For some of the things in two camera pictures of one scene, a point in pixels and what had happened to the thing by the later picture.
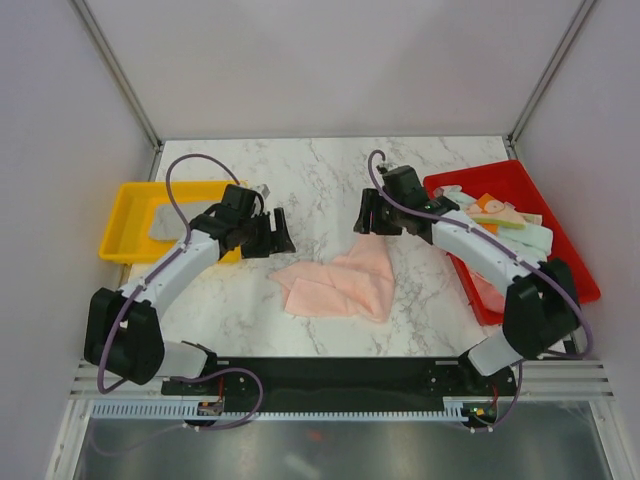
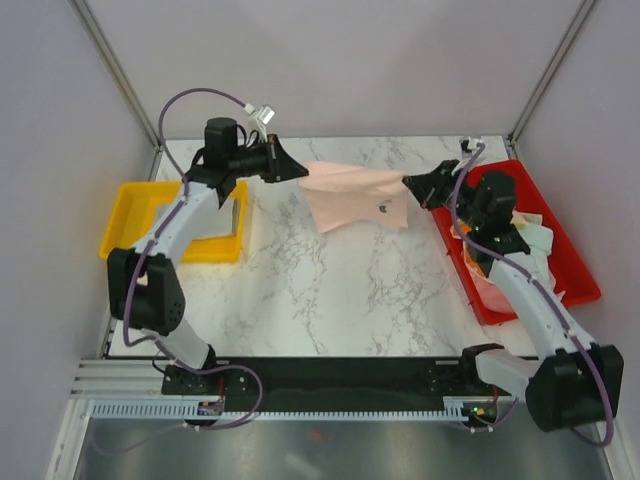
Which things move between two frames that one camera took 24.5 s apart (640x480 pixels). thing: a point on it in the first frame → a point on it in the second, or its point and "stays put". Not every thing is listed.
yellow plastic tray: (129, 239) stays put
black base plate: (254, 380) stays put
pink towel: (358, 282) → (343, 194)
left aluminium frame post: (111, 62) stays put
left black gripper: (273, 241) → (279, 166)
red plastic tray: (506, 182) stays put
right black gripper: (371, 201) → (428, 188)
